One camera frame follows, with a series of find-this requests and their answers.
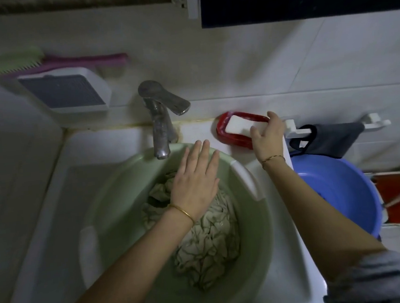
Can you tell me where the person's right hand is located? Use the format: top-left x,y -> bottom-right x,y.
248,110 -> 288,164

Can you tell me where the person's left hand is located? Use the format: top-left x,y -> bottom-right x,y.
164,138 -> 226,226

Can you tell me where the white soap bar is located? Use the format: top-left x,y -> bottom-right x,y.
224,112 -> 269,139

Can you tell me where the person's left forearm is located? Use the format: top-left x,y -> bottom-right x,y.
40,206 -> 202,303

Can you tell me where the person's right forearm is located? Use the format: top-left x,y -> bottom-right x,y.
262,149 -> 390,288

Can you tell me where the red soap dish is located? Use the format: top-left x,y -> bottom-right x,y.
214,108 -> 274,152

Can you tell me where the metal faucet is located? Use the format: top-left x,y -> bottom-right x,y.
137,76 -> 196,161

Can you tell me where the green plastic basin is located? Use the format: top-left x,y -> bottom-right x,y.
70,136 -> 280,303

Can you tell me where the dark grey cloth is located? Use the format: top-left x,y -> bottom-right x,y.
287,119 -> 368,163

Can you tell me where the wet beige cloth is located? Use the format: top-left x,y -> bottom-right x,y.
137,165 -> 246,296

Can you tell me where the blue plastic basin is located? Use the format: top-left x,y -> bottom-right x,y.
289,148 -> 387,247

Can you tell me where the white towel rack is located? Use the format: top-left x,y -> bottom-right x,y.
283,110 -> 392,140

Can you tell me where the white box with grey grille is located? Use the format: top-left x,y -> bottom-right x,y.
16,64 -> 114,119

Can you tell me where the pink scrub brush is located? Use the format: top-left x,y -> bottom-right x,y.
3,48 -> 130,78

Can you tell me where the white sink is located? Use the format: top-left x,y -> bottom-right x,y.
0,107 -> 328,303

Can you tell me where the white washing machine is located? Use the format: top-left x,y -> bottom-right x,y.
0,57 -> 73,251

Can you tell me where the grey sleeve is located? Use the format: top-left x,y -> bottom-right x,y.
319,248 -> 400,303

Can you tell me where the green scrub brush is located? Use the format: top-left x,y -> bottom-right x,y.
0,47 -> 46,76

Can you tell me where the thin gold chain bracelet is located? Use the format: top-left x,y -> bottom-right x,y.
260,154 -> 288,170

